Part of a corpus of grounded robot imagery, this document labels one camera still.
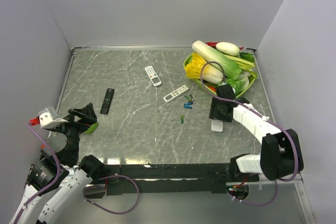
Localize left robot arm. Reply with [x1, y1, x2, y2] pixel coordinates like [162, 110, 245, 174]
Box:
[11, 103, 104, 223]

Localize white radish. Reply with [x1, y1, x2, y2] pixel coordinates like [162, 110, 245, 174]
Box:
[215, 42, 240, 57]

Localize small white button remote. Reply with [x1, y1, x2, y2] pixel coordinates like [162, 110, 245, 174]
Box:
[163, 84, 189, 102]

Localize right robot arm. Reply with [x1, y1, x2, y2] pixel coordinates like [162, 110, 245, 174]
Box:
[209, 84, 304, 181]

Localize green leaf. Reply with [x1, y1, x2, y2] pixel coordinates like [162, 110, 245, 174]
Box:
[84, 122, 99, 135]

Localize green lettuce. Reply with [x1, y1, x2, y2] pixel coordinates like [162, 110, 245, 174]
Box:
[226, 73, 249, 96]

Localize white remote control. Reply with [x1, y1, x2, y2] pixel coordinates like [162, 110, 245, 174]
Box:
[211, 120, 224, 132]

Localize green celery stalks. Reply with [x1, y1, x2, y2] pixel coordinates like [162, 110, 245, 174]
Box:
[225, 52, 257, 78]

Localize green napa cabbage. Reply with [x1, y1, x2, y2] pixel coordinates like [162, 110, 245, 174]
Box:
[192, 40, 242, 80]

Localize black remote control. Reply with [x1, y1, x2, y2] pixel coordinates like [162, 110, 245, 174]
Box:
[100, 88, 115, 115]

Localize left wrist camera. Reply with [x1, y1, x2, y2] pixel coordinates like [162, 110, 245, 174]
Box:
[29, 107, 68, 129]

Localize white remote with screen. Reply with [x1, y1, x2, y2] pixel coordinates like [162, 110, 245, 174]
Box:
[145, 66, 162, 87]

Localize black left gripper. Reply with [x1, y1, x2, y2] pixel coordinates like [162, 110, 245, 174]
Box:
[49, 102, 96, 163]

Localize yellow napa cabbage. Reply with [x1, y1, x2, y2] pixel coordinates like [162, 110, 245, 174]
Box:
[184, 53, 224, 84]

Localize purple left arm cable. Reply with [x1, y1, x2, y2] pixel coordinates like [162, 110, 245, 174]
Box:
[10, 123, 62, 224]

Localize red chili pepper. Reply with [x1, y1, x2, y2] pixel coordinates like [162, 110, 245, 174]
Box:
[206, 42, 218, 47]

